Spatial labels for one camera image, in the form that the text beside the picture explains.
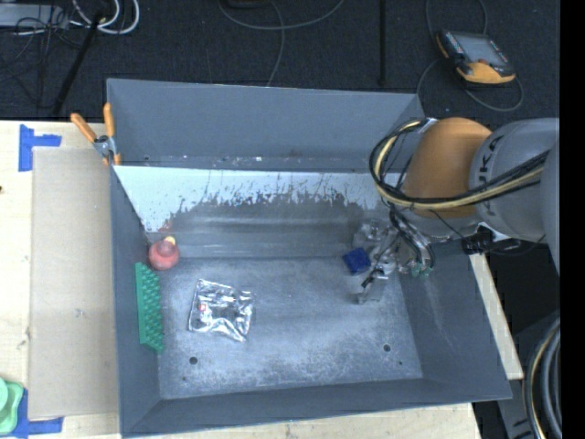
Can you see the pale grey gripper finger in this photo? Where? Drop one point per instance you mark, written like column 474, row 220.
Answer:
column 379, row 290
column 363, row 292

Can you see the blue block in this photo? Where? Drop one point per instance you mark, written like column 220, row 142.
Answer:
column 356, row 260

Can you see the grey metal bin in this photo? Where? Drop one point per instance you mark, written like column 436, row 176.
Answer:
column 297, row 318

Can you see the clear plastic packet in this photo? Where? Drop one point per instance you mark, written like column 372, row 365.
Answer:
column 221, row 310

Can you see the red toy fruit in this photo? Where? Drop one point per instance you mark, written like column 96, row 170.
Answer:
column 163, row 255

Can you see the green studded flat block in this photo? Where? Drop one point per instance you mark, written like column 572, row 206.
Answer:
column 149, row 309

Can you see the pale cardboard board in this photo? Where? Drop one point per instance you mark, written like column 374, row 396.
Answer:
column 68, row 281

